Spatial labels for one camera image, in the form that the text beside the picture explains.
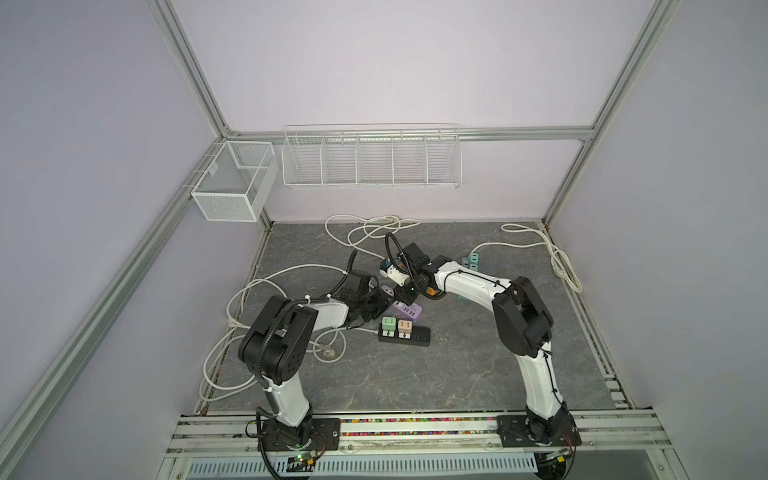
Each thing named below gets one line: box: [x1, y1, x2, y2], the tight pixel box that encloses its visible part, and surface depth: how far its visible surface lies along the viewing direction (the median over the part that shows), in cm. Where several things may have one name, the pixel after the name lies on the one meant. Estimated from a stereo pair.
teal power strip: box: [461, 252, 479, 272], surface depth 103 cm
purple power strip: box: [393, 303, 423, 319], surface depth 95 cm
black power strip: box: [378, 321, 431, 347], surface depth 90 cm
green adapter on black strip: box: [382, 316, 397, 337], surface depth 88 cm
